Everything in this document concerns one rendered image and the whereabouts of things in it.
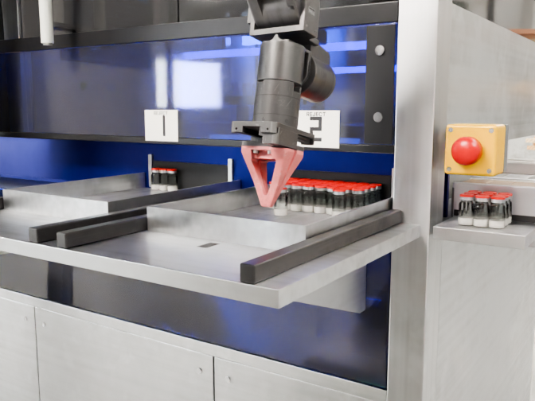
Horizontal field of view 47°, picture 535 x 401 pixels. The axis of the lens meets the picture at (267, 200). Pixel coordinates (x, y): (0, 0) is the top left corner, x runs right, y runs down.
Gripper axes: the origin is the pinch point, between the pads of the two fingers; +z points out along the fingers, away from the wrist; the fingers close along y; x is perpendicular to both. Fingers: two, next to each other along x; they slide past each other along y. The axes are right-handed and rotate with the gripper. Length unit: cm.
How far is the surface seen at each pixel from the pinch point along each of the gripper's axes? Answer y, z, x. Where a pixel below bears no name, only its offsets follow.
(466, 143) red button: 19.6, -10.6, -18.7
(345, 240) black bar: 6.2, 4.1, -8.3
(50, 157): 33, -7, 85
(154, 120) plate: 23, -14, 42
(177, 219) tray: -0.2, 3.7, 14.2
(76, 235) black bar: -12.2, 6.9, 20.2
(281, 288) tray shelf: -13.0, 8.7, -10.9
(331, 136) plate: 23.0, -11.7, 3.7
